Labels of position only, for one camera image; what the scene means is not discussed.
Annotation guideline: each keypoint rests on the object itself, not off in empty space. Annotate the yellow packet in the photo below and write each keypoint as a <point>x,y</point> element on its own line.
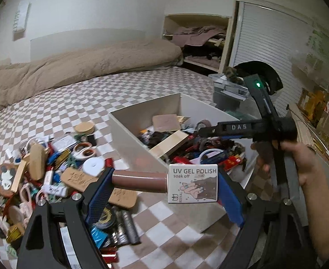
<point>311,101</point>

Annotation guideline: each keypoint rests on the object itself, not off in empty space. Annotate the nail polish bottle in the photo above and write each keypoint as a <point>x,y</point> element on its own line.
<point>192,185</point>

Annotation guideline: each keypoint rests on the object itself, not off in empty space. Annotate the blue foil packet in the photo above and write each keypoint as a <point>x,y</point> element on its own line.
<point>100,236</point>

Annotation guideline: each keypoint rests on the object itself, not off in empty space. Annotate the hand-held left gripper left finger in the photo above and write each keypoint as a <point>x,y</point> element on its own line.
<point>100,199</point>

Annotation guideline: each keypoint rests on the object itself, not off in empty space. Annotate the person's right hand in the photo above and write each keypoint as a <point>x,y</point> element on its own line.
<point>307,159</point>

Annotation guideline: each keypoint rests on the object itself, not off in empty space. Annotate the beige duvet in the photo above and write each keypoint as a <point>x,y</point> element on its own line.
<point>69,64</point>

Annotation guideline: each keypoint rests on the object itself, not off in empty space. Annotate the clear plastic bin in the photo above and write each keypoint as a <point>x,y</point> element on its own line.
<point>231,98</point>

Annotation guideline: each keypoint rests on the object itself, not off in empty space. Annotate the round wooden lid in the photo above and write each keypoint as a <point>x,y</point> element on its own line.
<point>84,127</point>

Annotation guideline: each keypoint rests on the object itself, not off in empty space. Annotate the long carved wooden plaque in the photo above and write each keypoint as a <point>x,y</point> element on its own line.
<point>74,178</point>

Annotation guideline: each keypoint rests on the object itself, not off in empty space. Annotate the checkered bed sheet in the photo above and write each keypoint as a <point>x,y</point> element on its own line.
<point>83,103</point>

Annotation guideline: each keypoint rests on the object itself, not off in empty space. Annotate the red gold packet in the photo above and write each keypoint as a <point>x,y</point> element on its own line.
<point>233,161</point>

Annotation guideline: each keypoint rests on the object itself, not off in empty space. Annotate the white slatted door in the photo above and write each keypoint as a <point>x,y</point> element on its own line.
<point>279,47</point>

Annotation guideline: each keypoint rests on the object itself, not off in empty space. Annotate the round wooden cartoon coaster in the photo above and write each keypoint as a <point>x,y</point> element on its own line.
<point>4,178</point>

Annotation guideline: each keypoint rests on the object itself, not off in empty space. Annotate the oval wooden brush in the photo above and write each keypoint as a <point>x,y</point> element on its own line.
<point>36,161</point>

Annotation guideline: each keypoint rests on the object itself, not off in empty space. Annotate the flat wooden block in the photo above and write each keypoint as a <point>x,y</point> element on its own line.
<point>170,144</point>

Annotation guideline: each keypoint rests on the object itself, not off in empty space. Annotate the pink folded clothes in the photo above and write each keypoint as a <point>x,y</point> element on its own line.
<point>195,33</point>

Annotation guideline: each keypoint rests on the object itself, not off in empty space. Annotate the clear packet white label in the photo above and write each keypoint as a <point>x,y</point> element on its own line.
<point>66,143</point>

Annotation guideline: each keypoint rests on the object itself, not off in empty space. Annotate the beige square box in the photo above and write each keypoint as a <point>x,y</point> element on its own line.
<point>164,122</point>

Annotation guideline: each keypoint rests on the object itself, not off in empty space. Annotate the red cylindrical lighter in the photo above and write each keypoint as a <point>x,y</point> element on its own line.
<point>108,164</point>

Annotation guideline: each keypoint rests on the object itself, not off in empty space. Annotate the small black cube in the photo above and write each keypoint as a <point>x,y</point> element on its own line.
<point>0,230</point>

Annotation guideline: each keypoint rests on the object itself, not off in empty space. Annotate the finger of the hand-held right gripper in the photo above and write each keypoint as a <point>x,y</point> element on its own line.
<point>226,129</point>
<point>231,139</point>

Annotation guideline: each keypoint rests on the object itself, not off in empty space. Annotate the person's right forearm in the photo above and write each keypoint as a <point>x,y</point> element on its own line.
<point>324,210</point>

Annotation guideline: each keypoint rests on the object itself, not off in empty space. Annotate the brown tape roll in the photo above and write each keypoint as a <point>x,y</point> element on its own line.
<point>205,124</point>

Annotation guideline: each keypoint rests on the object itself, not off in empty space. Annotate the black round tin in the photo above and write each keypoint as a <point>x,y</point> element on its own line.
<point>105,215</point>

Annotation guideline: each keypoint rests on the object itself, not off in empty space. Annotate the white pink scissors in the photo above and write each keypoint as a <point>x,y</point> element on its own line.
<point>84,150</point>

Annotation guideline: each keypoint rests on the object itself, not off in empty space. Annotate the white round tape measure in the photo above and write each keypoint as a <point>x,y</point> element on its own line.
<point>94,166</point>

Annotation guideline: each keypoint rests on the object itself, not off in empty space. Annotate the leopard print plush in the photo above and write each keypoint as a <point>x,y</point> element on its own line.
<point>233,74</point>

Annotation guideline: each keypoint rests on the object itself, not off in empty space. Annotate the wooden wardrobe shelf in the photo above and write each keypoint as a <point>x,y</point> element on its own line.
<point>228,47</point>

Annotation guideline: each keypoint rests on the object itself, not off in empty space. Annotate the small black box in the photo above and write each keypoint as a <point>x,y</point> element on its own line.
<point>91,140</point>

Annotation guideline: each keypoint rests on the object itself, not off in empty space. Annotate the short wooden block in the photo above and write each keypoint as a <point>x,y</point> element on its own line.
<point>17,175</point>

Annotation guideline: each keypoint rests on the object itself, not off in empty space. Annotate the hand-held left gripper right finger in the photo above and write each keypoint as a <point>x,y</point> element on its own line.
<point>231,199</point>

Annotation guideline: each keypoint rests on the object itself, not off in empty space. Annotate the white storage box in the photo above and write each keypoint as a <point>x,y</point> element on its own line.
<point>136,145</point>

